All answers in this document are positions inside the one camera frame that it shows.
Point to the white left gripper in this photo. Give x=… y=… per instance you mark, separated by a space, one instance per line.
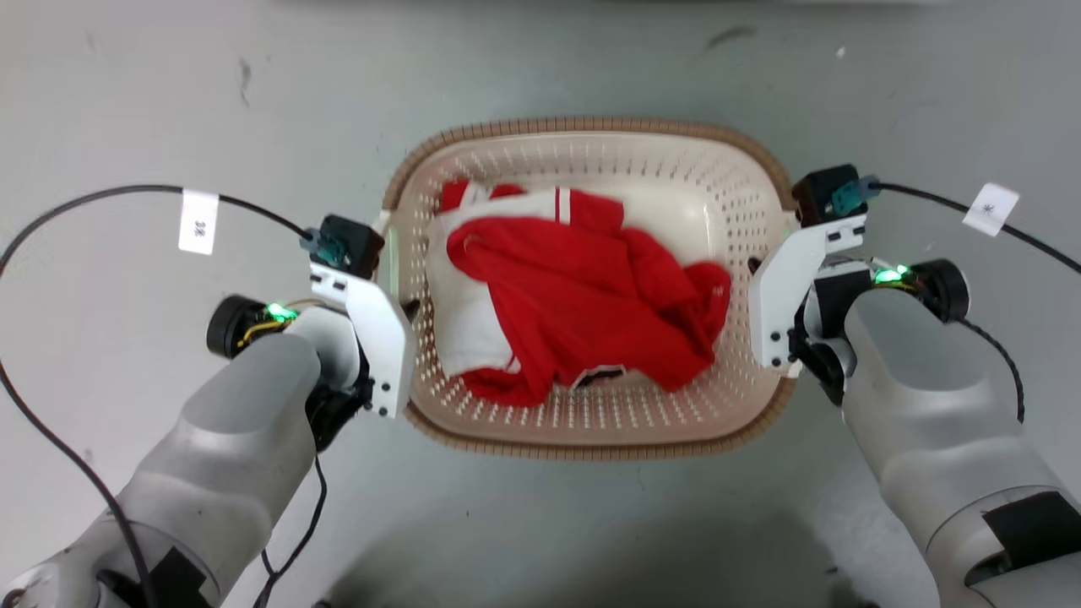
x=376 y=329

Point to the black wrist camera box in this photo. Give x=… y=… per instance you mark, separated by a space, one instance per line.
x=828 y=194
x=355 y=243

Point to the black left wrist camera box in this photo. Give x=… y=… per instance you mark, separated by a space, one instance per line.
x=355 y=243

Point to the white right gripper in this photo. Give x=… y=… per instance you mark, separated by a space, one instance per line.
x=781 y=291

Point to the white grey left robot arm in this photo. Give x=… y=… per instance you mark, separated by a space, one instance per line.
x=228 y=439

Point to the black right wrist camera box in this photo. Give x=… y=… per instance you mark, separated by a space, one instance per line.
x=828 y=194

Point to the beige plastic laundry basket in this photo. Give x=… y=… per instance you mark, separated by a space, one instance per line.
x=591 y=160

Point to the white garment with red stripes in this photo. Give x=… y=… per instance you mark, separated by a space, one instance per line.
x=469 y=325

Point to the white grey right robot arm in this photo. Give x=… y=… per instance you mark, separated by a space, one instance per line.
x=920 y=397

